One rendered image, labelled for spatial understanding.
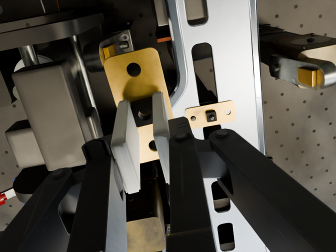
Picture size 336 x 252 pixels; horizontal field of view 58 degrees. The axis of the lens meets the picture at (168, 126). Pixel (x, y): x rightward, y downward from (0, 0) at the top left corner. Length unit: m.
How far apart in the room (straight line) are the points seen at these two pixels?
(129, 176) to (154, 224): 0.37
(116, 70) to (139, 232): 0.36
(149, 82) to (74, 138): 0.14
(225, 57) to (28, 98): 0.30
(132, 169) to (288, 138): 0.82
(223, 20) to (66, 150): 0.30
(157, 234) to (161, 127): 0.40
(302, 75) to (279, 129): 0.47
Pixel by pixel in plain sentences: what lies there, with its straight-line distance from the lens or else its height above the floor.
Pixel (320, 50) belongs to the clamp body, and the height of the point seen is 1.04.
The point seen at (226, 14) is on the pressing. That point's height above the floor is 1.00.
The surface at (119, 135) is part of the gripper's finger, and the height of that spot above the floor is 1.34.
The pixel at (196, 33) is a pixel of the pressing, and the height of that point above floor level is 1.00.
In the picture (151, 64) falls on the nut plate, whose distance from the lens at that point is 0.21.
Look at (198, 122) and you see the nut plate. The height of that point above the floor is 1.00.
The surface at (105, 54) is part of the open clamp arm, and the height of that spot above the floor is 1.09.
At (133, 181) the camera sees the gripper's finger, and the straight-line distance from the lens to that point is 0.16.
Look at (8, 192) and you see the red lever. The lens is 0.47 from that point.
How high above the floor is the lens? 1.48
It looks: 67 degrees down
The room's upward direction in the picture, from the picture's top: 170 degrees clockwise
